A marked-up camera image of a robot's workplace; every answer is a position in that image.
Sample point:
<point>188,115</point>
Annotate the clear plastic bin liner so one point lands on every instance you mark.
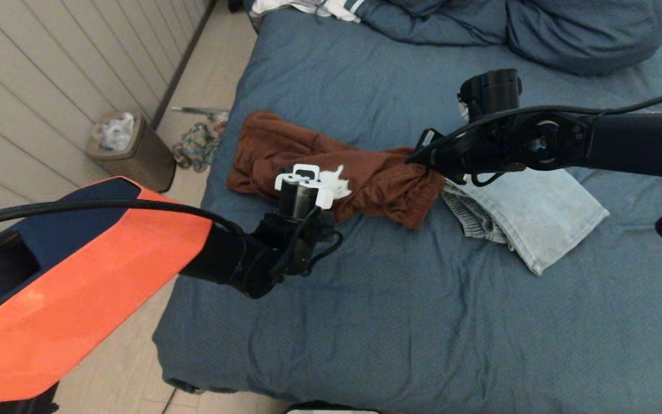
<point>114,135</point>

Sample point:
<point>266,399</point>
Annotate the brown metal trash bin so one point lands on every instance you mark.
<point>147,164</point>

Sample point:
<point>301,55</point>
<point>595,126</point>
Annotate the blue bed cover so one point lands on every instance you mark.
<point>423,345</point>

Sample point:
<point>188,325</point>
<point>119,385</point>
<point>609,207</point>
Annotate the light blue denim shorts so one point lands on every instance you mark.
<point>538,218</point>

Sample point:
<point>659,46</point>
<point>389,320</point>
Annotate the thin grey rod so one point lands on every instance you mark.
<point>193,111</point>

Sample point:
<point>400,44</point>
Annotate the crumpled blue duvet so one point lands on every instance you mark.
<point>584,34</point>

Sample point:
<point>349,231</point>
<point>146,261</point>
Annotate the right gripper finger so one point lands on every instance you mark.
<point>423,159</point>
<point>424,152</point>

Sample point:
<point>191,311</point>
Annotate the brown shorts with white print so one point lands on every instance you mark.
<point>377,172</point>

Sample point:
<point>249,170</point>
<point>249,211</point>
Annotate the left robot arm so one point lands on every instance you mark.
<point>78,287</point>

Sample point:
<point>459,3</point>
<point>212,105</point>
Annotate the white striped garment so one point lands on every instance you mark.
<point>339,8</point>

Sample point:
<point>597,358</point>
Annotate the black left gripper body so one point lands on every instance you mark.
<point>296,236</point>

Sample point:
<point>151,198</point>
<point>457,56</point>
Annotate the multicoloured cloth bundle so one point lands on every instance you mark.
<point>196,148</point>

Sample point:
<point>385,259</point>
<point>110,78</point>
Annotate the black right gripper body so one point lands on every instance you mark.
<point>489,92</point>

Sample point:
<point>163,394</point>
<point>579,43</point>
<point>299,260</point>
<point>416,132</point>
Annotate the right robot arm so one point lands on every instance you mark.
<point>641,144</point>

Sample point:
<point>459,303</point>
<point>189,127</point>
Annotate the small black object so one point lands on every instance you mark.
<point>235,6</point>

